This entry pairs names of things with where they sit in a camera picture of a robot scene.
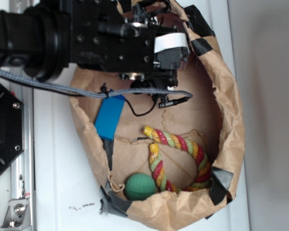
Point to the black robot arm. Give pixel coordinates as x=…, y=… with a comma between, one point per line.
x=39, y=39

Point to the aluminium rail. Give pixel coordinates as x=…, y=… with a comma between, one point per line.
x=22, y=168

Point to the green rubber ball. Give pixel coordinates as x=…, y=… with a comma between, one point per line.
x=139, y=186

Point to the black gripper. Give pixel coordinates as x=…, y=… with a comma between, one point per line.
x=102, y=39

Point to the brown paper bag bin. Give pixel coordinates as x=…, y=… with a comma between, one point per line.
x=212, y=118

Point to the metal corner bracket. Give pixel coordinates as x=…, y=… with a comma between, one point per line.
x=18, y=216

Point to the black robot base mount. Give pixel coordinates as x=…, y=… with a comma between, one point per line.
x=11, y=128

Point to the blue rectangular block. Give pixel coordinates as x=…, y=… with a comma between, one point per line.
x=108, y=117

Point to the multicolour rope toy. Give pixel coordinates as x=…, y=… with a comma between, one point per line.
x=157, y=166

